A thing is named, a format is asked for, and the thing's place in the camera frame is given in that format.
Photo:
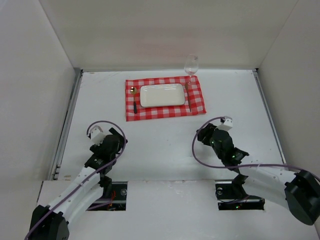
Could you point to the clear wine glass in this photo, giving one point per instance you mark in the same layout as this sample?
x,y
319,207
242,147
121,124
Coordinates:
x,y
191,66

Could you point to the red white checkered cloth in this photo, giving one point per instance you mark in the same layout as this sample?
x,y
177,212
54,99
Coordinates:
x,y
148,113

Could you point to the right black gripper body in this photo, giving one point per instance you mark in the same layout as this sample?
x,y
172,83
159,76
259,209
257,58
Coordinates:
x,y
204,133

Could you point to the white rectangular plate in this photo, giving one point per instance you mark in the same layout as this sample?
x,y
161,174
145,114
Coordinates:
x,y
162,95

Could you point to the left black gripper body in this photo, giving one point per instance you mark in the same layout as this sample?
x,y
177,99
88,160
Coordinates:
x,y
116,133

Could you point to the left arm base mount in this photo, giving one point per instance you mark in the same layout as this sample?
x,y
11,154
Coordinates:
x,y
114,200

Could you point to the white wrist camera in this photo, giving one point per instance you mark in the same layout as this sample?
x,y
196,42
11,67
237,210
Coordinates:
x,y
96,135
226,124

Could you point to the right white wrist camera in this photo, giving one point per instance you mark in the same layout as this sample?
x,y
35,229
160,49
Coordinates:
x,y
226,124

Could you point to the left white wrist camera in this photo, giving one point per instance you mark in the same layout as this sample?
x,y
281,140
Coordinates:
x,y
96,135

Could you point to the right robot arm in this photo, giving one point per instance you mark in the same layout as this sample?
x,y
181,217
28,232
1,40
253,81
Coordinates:
x,y
295,189

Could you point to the gold spoon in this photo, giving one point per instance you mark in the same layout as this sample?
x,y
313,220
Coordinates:
x,y
134,91

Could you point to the teal handled knife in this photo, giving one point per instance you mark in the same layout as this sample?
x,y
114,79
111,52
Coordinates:
x,y
188,96

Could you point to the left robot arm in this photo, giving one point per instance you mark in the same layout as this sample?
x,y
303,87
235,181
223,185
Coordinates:
x,y
53,221

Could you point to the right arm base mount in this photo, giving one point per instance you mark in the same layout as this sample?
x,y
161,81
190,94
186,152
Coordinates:
x,y
231,196

